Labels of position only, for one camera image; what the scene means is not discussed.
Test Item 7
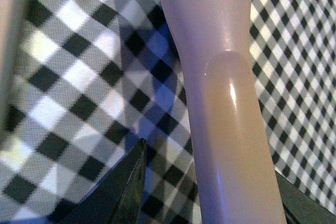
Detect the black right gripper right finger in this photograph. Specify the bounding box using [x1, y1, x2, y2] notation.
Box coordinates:
[276, 172, 335, 224]

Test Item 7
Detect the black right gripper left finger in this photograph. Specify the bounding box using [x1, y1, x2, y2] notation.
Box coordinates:
[61, 138, 146, 223]

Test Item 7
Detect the checkered bed sheet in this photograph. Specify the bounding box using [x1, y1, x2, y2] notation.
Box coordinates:
[1, 0, 335, 223]

